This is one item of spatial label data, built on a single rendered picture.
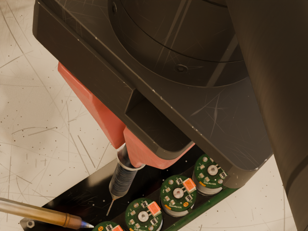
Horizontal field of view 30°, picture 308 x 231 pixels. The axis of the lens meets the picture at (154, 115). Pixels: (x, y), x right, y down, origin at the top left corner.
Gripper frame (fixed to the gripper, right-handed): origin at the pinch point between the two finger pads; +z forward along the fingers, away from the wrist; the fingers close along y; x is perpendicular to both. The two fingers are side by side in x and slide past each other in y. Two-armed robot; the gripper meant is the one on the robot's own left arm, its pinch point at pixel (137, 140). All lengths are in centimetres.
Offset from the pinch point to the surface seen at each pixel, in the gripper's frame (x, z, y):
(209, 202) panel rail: 6.2, 10.8, 4.0
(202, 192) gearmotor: 7.8, 13.3, 3.0
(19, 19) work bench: 9.2, 16.0, -18.3
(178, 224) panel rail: 3.8, 11.7, 3.5
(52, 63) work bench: 8.4, 16.4, -13.4
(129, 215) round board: 2.1, 12.3, 0.7
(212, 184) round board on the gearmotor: 7.1, 10.4, 3.3
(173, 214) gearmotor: 5.3, 14.2, 2.6
